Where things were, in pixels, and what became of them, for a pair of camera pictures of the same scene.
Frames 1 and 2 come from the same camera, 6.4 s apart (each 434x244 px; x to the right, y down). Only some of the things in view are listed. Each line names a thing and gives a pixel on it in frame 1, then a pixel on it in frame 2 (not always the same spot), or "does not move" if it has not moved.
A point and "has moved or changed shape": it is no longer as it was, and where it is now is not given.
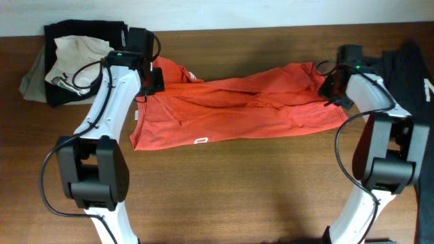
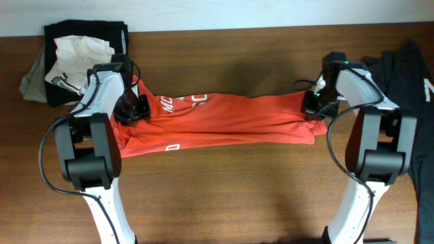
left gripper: x=159 y=84 to x=144 y=112
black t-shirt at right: x=407 y=71 does not move
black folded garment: x=112 y=32 does not move
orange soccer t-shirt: x=190 y=110 has moved or changed shape
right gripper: x=324 y=91 to x=311 y=114
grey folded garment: x=33 y=87 does not move
